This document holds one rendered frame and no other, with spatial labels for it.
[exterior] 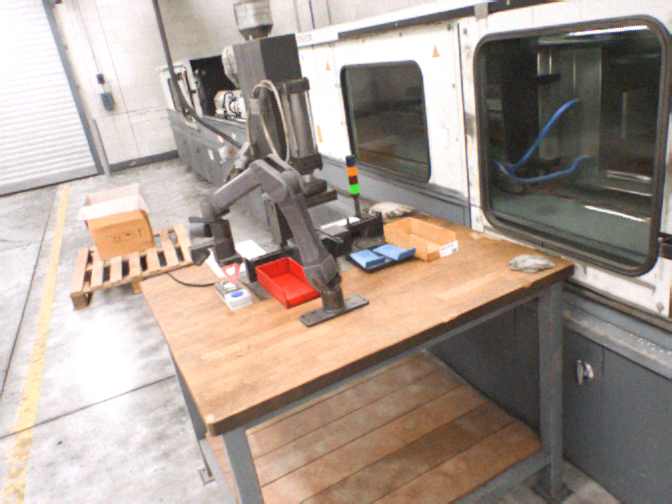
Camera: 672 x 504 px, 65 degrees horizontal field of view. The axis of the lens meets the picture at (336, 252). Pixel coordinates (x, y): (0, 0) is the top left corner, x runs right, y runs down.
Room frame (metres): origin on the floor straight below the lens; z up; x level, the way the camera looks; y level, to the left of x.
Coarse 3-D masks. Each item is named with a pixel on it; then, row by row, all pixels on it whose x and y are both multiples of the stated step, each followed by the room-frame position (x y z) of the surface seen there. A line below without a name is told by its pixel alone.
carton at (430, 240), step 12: (384, 228) 1.79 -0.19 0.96; (396, 228) 1.81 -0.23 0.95; (408, 228) 1.83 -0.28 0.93; (420, 228) 1.79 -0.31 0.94; (432, 228) 1.72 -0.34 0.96; (444, 228) 1.66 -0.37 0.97; (396, 240) 1.72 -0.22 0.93; (408, 240) 1.66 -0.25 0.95; (420, 240) 1.59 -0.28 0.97; (432, 240) 1.73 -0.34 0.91; (444, 240) 1.66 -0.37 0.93; (420, 252) 1.60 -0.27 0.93; (432, 252) 1.58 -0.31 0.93; (444, 252) 1.60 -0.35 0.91
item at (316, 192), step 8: (304, 176) 1.75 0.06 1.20; (312, 176) 1.76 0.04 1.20; (304, 184) 1.73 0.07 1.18; (312, 184) 1.71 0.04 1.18; (320, 184) 1.72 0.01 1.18; (304, 192) 1.71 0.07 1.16; (312, 192) 1.71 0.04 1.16; (320, 192) 1.75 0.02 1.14; (328, 192) 1.74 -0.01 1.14; (336, 192) 1.75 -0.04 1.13; (312, 200) 1.72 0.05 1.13; (320, 200) 1.73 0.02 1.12; (328, 200) 1.74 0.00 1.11; (312, 208) 1.75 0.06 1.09
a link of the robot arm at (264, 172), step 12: (276, 156) 1.43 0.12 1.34; (252, 168) 1.37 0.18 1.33; (264, 168) 1.35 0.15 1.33; (276, 168) 1.43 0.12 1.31; (288, 168) 1.40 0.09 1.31; (240, 180) 1.42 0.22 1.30; (252, 180) 1.39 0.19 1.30; (264, 180) 1.35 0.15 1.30; (276, 180) 1.34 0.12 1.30; (300, 180) 1.40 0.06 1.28; (216, 192) 1.45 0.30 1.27; (228, 192) 1.44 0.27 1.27; (240, 192) 1.42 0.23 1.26; (276, 192) 1.34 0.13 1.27; (216, 204) 1.45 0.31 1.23; (228, 204) 1.45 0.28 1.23
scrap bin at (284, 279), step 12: (264, 264) 1.64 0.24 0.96; (276, 264) 1.65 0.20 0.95; (288, 264) 1.67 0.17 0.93; (264, 276) 1.55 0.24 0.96; (276, 276) 1.65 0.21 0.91; (288, 276) 1.63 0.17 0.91; (300, 276) 1.58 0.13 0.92; (264, 288) 1.57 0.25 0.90; (276, 288) 1.46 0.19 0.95; (288, 288) 1.54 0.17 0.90; (300, 288) 1.52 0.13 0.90; (312, 288) 1.51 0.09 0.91; (288, 300) 1.40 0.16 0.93; (300, 300) 1.42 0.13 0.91
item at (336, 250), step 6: (348, 234) 1.76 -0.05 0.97; (348, 240) 1.76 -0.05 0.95; (324, 246) 1.82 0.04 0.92; (330, 246) 1.77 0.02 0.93; (336, 246) 1.74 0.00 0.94; (342, 246) 1.75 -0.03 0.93; (348, 246) 1.76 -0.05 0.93; (294, 252) 1.73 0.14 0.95; (300, 252) 1.68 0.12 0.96; (330, 252) 1.78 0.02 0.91; (336, 252) 1.74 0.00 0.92; (342, 252) 1.75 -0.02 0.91; (348, 252) 1.76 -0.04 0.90; (294, 258) 1.74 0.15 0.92; (300, 258) 1.68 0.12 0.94; (300, 264) 1.69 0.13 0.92
